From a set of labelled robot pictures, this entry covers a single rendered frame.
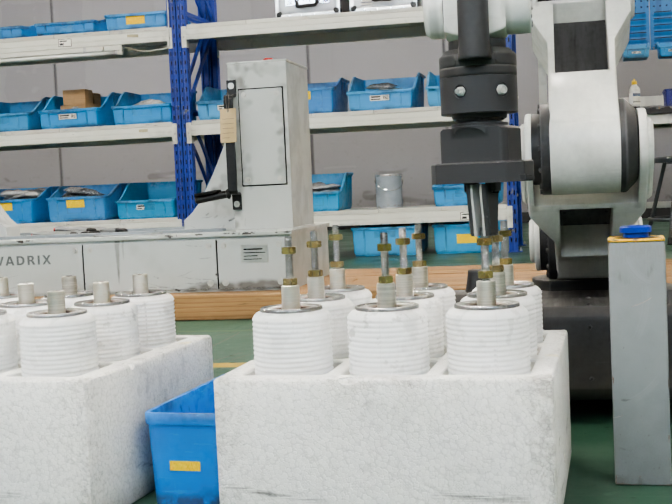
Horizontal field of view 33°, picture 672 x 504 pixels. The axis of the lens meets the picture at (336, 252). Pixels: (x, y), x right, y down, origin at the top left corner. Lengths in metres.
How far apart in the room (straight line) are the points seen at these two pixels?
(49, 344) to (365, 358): 0.40
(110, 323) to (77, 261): 2.17
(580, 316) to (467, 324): 0.55
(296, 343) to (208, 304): 2.16
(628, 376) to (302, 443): 0.44
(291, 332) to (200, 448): 0.22
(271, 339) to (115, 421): 0.25
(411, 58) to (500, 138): 8.59
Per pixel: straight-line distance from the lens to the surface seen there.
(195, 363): 1.66
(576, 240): 1.99
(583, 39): 1.90
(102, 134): 6.51
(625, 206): 1.81
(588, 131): 1.71
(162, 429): 1.46
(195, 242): 3.55
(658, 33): 7.38
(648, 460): 1.50
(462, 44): 1.25
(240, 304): 3.44
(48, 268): 3.74
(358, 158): 9.87
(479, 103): 1.26
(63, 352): 1.43
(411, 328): 1.29
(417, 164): 9.79
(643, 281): 1.46
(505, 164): 1.26
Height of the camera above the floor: 0.40
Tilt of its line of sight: 3 degrees down
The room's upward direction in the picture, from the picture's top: 3 degrees counter-clockwise
